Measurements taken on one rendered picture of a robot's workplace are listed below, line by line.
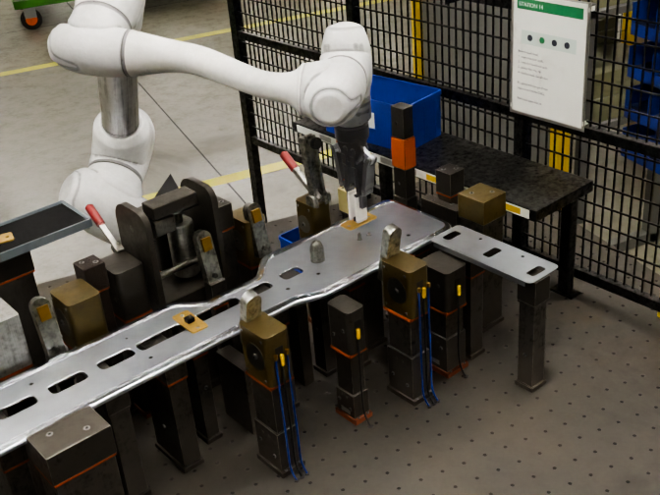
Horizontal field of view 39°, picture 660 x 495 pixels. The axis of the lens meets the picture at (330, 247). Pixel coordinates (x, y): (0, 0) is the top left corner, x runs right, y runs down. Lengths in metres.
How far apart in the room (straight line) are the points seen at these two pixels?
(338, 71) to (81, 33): 0.59
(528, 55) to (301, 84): 0.74
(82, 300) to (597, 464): 1.08
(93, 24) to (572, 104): 1.11
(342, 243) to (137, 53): 0.62
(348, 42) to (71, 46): 0.59
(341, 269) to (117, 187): 0.78
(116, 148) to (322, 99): 0.95
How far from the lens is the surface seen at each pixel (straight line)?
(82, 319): 1.91
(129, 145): 2.56
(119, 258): 2.02
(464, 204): 2.19
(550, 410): 2.10
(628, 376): 2.22
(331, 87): 1.74
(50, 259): 4.48
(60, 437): 1.64
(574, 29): 2.25
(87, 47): 2.05
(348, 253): 2.07
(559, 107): 2.33
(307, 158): 2.15
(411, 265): 1.92
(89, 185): 2.52
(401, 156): 2.37
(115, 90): 2.39
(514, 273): 1.98
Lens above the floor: 2.01
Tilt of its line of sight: 29 degrees down
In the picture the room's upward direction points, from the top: 5 degrees counter-clockwise
